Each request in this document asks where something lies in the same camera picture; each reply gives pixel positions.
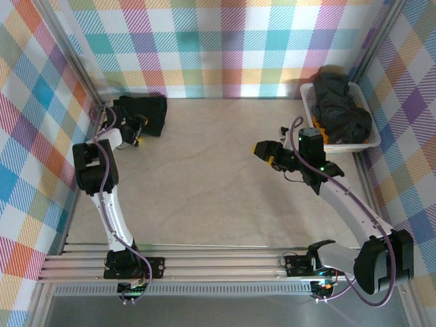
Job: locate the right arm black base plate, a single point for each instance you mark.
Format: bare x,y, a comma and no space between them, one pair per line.
296,267

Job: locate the colourful plaid backdrop panel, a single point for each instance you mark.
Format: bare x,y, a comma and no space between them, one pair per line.
204,51
408,136
27,136

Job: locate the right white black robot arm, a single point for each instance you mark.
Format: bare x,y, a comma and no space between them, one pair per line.
351,211

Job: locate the dark grey crumpled t-shirt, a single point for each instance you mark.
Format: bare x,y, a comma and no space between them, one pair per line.
340,109

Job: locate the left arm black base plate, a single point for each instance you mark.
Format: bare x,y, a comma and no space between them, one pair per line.
158,267

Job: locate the white plastic basket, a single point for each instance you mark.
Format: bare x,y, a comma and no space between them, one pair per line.
361,144

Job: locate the long aluminium base rail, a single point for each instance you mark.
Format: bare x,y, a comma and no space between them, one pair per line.
221,264

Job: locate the aluminium corner post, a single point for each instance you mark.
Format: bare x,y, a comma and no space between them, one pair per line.
381,34
73,51

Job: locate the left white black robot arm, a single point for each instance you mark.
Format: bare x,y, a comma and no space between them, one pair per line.
95,167

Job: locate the black t-shirt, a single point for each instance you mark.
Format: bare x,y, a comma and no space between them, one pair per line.
155,112

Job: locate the aluminium frame leg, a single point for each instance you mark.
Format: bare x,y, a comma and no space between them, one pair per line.
415,313
41,306

